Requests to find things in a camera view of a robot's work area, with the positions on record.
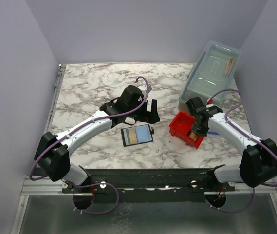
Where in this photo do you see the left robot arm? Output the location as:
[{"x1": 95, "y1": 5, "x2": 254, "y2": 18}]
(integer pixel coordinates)
[{"x1": 31, "y1": 99, "x2": 160, "y2": 193}]

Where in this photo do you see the red plastic bin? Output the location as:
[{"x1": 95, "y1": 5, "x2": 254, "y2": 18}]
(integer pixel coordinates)
[{"x1": 169, "y1": 111, "x2": 204, "y2": 149}]

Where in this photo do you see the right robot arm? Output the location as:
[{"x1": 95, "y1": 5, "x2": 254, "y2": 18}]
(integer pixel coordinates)
[{"x1": 188, "y1": 105, "x2": 277, "y2": 191}]

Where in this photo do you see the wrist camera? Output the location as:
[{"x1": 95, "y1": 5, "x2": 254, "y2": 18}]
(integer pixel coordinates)
[
  {"x1": 120, "y1": 85, "x2": 144, "y2": 106},
  {"x1": 186, "y1": 97, "x2": 206, "y2": 116}
]

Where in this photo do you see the black leather card holder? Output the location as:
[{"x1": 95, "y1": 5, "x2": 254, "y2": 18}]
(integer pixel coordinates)
[{"x1": 121, "y1": 124, "x2": 154, "y2": 147}]

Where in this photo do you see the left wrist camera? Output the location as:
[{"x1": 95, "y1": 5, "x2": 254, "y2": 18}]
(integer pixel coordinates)
[{"x1": 120, "y1": 85, "x2": 144, "y2": 106}]

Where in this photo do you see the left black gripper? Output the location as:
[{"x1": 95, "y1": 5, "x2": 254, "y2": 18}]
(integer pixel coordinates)
[{"x1": 127, "y1": 98, "x2": 160, "y2": 124}]

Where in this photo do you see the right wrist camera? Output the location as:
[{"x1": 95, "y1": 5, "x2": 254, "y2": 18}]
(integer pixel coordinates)
[{"x1": 186, "y1": 97, "x2": 206, "y2": 116}]

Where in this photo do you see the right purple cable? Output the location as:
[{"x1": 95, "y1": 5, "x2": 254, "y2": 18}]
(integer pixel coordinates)
[{"x1": 207, "y1": 89, "x2": 277, "y2": 212}]

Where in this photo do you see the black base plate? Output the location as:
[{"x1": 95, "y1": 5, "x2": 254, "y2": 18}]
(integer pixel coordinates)
[{"x1": 31, "y1": 168, "x2": 267, "y2": 204}]

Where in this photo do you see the aluminium mounting rail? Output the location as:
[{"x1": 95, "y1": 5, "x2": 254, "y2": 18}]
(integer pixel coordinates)
[{"x1": 21, "y1": 175, "x2": 277, "y2": 196}]

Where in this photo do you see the clear plastic storage box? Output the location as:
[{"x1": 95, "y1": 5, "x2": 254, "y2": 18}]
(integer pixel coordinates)
[{"x1": 178, "y1": 41, "x2": 241, "y2": 112}]

